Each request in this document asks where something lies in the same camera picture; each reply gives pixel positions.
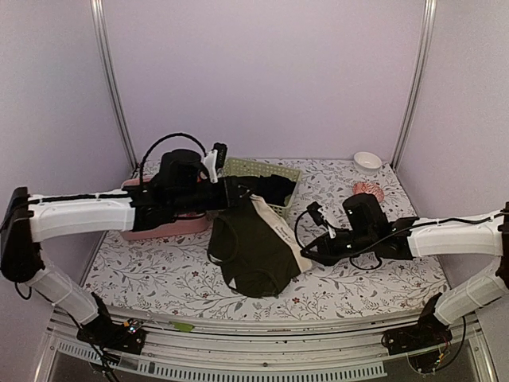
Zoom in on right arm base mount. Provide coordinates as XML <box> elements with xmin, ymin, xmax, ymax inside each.
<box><xmin>381</xmin><ymin>296</ymin><xmax>453</xmax><ymax>355</ymax></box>

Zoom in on white ceramic bowl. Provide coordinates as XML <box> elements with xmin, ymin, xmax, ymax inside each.
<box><xmin>353</xmin><ymin>151</ymin><xmax>383</xmax><ymax>175</ymax></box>

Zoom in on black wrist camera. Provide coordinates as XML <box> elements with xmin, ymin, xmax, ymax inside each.
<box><xmin>158</xmin><ymin>149</ymin><xmax>202</xmax><ymax>193</ymax></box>
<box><xmin>342</xmin><ymin>193</ymin><xmax>389</xmax><ymax>234</ymax></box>

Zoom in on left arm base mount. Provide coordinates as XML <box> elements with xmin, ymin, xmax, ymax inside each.
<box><xmin>76</xmin><ymin>293</ymin><xmax>147</xmax><ymax>355</ymax></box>

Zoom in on dark green underwear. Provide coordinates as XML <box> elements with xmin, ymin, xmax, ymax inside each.
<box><xmin>207</xmin><ymin>195</ymin><xmax>313</xmax><ymax>298</ymax></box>

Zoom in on green tape piece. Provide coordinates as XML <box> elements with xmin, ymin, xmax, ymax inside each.
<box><xmin>170</xmin><ymin>321</ymin><xmax>195</xmax><ymax>333</ymax></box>

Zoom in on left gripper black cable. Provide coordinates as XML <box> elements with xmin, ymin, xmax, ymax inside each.
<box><xmin>138</xmin><ymin>133</ymin><xmax>230</xmax><ymax>188</ymax></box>

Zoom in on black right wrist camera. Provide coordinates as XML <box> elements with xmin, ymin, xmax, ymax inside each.
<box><xmin>342</xmin><ymin>193</ymin><xmax>389</xmax><ymax>234</ymax></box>

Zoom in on pink divided organizer box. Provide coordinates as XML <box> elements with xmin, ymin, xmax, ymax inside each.
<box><xmin>121</xmin><ymin>177</ymin><xmax>208</xmax><ymax>242</ymax></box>

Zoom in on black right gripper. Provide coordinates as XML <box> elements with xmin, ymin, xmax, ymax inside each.
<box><xmin>299</xmin><ymin>229</ymin><xmax>375</xmax><ymax>267</ymax></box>

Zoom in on left aluminium frame post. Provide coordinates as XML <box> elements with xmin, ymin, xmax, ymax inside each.
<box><xmin>90</xmin><ymin>0</ymin><xmax>138</xmax><ymax>169</ymax></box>

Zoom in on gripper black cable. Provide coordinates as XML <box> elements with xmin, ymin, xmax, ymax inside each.
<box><xmin>293</xmin><ymin>201</ymin><xmax>383</xmax><ymax>271</ymax></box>
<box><xmin>138</xmin><ymin>133</ymin><xmax>230</xmax><ymax>188</ymax></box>

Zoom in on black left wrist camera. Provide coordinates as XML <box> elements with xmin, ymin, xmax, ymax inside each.
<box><xmin>158</xmin><ymin>149</ymin><xmax>202</xmax><ymax>193</ymax></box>

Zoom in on green plastic basket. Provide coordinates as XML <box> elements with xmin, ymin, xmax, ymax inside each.
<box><xmin>223</xmin><ymin>158</ymin><xmax>302</xmax><ymax>219</ymax></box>

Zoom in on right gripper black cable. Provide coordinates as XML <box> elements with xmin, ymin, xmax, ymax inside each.
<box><xmin>293</xmin><ymin>201</ymin><xmax>383</xmax><ymax>271</ymax></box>

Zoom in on floral white table mat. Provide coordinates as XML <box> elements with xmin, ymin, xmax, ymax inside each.
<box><xmin>84</xmin><ymin>159</ymin><xmax>448</xmax><ymax>322</ymax></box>

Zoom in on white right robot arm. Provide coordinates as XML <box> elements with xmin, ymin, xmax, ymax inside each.
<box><xmin>301</xmin><ymin>193</ymin><xmax>508</xmax><ymax>347</ymax></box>

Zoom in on aluminium front rail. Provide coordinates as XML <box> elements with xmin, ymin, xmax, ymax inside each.
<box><xmin>34</xmin><ymin>307</ymin><xmax>502</xmax><ymax>381</ymax></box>

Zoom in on black clothes in basket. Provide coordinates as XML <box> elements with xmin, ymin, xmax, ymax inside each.
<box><xmin>239</xmin><ymin>174</ymin><xmax>297</xmax><ymax>207</ymax></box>

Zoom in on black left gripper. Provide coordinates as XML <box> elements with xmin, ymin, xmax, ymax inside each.
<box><xmin>170</xmin><ymin>174</ymin><xmax>256</xmax><ymax>216</ymax></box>

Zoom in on aluminium frame post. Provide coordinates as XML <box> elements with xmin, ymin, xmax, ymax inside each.
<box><xmin>90</xmin><ymin>0</ymin><xmax>138</xmax><ymax>169</ymax></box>
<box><xmin>390</xmin><ymin>0</ymin><xmax>437</xmax><ymax>173</ymax></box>

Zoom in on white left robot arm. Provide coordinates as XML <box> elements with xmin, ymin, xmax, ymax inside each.
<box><xmin>1</xmin><ymin>177</ymin><xmax>252</xmax><ymax>345</ymax></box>

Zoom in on right aluminium frame post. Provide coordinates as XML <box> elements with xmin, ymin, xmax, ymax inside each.
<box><xmin>390</xmin><ymin>0</ymin><xmax>437</xmax><ymax>173</ymax></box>

